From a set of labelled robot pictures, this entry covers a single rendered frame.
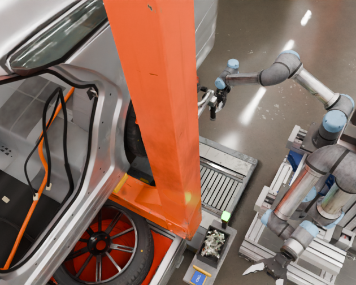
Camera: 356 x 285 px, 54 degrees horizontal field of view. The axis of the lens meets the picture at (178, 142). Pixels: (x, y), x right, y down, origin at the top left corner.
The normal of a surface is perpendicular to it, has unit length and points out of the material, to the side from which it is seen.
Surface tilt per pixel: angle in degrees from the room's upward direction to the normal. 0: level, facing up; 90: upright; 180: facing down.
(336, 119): 7
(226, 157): 0
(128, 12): 90
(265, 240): 0
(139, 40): 90
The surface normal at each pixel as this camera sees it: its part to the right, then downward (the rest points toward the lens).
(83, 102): -0.43, 0.27
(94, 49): 0.84, 0.25
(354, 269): -0.07, -0.54
